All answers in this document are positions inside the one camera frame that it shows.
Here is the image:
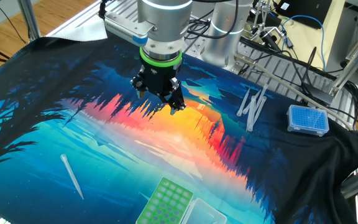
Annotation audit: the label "white cabinet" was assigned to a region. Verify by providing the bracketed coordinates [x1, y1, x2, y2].
[324, 0, 358, 103]

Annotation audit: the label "blue pipette tip box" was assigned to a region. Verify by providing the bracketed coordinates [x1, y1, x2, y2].
[287, 104, 330, 138]

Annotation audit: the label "clear large pipette tip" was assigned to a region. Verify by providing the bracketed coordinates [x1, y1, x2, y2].
[242, 90, 262, 115]
[236, 88, 251, 118]
[60, 153, 85, 200]
[249, 96, 267, 132]
[255, 83, 269, 108]
[246, 95, 257, 132]

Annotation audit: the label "blue cable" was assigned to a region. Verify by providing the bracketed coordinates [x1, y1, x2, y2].
[280, 14, 328, 73]

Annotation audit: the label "black cable coil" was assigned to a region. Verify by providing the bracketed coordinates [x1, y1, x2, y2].
[186, 9, 214, 40]

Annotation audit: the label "landscape print cloth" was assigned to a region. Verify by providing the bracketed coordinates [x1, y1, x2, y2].
[0, 17, 358, 224]

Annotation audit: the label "green top pipette tip holder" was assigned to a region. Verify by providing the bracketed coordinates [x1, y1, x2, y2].
[135, 177, 195, 224]

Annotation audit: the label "black box white label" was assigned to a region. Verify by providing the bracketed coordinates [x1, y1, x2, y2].
[275, 0, 334, 30]

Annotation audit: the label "black power adapter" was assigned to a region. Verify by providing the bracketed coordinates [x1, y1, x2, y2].
[303, 83, 335, 105]

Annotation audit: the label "silver wrist camera blue end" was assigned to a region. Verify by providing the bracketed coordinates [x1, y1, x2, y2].
[103, 11, 155, 47]

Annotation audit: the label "clear plastic container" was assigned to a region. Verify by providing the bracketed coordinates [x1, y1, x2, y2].
[180, 197, 228, 224]

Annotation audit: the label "green wrist flange ring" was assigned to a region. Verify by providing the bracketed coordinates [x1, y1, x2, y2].
[139, 46, 183, 68]

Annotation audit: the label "black camera cable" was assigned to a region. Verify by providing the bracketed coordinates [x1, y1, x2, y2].
[97, 0, 239, 40]

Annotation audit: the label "black cable bundle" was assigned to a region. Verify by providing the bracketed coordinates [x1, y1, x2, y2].
[237, 37, 358, 131]

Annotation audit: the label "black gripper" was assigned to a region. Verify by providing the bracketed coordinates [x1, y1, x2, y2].
[130, 61, 187, 116]

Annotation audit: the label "silver clamp stand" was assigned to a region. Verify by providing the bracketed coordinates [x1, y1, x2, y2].
[249, 0, 281, 41]

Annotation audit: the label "beige desk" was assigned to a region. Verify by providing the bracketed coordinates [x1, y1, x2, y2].
[270, 0, 346, 74]

